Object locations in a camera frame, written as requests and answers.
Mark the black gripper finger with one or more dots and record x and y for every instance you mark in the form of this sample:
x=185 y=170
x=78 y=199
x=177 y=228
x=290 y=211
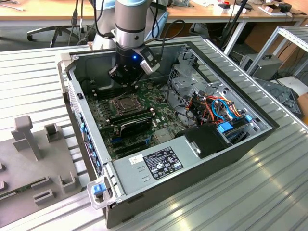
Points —
x=113 y=73

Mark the silver CPU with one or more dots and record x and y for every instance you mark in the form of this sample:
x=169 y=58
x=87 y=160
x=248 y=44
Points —
x=127 y=103

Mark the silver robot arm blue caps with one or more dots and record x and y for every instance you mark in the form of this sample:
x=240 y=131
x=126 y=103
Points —
x=130 y=24

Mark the CPU socket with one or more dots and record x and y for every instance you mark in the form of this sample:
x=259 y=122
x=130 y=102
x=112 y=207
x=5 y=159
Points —
x=114 y=103

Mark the black RAM slot bank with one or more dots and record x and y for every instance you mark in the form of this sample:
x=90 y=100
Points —
x=130 y=115
x=103 y=92

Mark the black graphics card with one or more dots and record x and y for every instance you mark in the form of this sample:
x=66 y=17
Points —
x=134 y=126

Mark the green motherboard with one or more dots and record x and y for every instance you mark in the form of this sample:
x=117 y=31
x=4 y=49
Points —
x=158 y=113

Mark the silver metal drive cage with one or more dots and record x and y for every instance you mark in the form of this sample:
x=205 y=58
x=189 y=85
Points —
x=195 y=80

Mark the black expansion slot bank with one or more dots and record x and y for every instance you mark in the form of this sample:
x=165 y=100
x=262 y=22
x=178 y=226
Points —
x=130 y=146

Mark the office chair base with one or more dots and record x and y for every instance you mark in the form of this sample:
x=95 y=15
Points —
x=45 y=30

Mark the silver chipset heatsink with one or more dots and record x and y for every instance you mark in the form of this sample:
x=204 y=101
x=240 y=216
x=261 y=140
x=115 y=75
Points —
x=163 y=137

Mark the grey power supply with label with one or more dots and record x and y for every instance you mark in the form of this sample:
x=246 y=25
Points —
x=134 y=175

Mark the white box red label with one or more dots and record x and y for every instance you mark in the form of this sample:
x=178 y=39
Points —
x=220 y=9

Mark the blue case latch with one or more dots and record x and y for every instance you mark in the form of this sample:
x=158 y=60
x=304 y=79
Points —
x=98 y=189

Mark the hard disk in blue carrier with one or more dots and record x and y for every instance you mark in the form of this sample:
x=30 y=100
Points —
x=225 y=127

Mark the black tripod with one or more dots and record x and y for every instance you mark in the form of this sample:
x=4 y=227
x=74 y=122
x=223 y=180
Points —
x=237 y=14

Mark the grey parts rack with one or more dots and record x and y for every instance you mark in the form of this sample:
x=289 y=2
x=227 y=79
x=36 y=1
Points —
x=24 y=163

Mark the open black PC case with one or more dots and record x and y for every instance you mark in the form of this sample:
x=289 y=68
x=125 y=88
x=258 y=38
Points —
x=192 y=183

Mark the large brown cardboard box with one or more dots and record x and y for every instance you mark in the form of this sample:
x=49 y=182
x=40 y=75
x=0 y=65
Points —
x=258 y=33

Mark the brown cardboard tray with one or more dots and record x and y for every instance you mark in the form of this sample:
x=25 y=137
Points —
x=272 y=10

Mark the green RAM stick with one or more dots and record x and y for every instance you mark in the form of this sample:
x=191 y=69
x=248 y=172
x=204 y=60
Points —
x=12 y=193

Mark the dark plastic case panel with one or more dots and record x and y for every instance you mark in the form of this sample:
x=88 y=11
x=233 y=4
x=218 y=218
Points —
x=284 y=96

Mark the small brown cardboard box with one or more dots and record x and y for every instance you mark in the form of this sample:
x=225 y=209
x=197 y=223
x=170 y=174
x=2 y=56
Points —
x=304 y=103

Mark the silver camera on black bracket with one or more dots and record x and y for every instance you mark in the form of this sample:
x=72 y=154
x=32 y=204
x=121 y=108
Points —
x=150 y=65

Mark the wooden desk white frame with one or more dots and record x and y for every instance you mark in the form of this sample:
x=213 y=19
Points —
x=14 y=13
x=252 y=13

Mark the aluminium profile frame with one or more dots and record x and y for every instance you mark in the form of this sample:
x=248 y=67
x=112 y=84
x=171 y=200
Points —
x=296 y=36

